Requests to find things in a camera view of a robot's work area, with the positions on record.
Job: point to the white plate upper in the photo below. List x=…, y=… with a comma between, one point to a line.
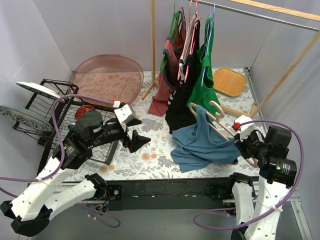
x=39, y=90

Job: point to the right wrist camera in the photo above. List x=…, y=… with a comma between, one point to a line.
x=242, y=128

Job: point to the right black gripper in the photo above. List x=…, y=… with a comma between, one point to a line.
x=243, y=144

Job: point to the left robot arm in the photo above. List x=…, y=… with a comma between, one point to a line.
x=33, y=209

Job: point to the floral tablecloth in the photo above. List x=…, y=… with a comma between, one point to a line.
x=153, y=160

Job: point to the black wire dish rack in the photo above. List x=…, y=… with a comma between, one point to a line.
x=56, y=130

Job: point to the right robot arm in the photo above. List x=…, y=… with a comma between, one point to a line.
x=259, y=220

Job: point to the green hanger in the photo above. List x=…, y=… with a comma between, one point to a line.
x=177, y=33

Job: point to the black tank top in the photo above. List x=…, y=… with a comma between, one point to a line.
x=178, y=114

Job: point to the red tank top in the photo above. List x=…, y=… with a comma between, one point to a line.
x=168, y=81

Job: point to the pink hanger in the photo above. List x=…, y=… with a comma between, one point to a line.
x=189, y=43

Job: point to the green tank top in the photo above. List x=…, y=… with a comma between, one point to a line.
x=203, y=90

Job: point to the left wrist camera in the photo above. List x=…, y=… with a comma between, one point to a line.
x=124, y=114

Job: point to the blue hanger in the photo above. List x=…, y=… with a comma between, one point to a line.
x=210, y=33

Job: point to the red floral bowl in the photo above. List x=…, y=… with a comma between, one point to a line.
x=83, y=109

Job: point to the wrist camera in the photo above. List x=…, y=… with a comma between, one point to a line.
x=124, y=114
x=242, y=128

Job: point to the pink plastic basin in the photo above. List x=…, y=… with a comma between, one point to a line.
x=109, y=77

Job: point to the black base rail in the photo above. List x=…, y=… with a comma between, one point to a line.
x=171, y=194

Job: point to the wooden hanger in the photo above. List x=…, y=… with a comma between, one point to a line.
x=216, y=118

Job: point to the blue tank top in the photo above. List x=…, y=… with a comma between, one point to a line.
x=199, y=145

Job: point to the blue patterned plate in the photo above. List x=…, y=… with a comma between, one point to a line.
x=26, y=117

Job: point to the woven bamboo tray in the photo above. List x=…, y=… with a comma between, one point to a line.
x=229, y=82

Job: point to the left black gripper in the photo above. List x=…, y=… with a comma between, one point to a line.
x=126, y=135

